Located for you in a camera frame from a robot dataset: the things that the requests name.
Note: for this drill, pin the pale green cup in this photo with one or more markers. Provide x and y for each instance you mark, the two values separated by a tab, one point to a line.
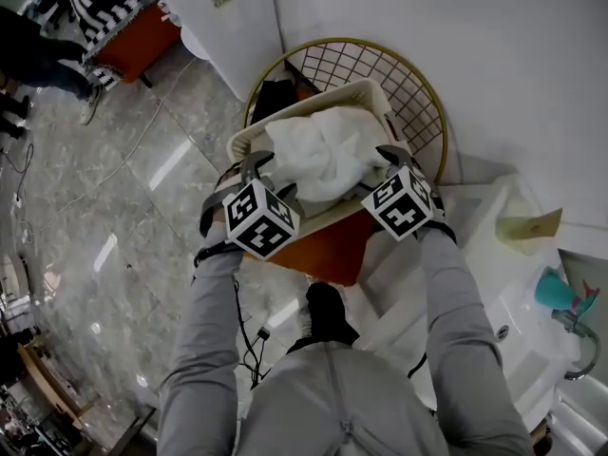
513	235

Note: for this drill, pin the person's black trouser leg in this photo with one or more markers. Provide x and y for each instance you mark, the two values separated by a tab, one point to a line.
328	311

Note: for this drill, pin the white water dispenser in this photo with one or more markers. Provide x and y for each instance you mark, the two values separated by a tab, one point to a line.
237	31

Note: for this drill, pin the person's right forearm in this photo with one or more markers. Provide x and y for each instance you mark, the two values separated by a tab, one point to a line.
456	330

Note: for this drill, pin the orange armchair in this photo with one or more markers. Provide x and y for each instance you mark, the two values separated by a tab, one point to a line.
142	45

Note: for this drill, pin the white washbasin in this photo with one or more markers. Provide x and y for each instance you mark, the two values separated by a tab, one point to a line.
480	273

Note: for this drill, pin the black white striped blanket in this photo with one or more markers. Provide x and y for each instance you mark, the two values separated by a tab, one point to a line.
109	12

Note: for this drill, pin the person's left forearm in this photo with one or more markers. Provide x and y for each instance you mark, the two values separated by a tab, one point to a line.
204	340

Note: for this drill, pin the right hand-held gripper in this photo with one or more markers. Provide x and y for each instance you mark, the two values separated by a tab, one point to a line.
399	212

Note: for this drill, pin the person's grey hoodie torso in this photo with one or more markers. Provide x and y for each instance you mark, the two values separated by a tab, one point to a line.
342	406

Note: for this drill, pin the teal spray bottle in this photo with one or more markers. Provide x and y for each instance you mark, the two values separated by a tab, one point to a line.
553	290

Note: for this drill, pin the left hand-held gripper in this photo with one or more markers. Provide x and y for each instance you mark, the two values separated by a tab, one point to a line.
259	221

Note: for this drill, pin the cream flat stick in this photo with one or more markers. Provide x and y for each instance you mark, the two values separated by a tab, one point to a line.
546	223

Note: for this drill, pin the cream plastic laundry basket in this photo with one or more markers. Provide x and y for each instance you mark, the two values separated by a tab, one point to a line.
332	97

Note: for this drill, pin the chrome faucet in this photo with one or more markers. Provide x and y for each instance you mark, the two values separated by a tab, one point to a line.
567	321

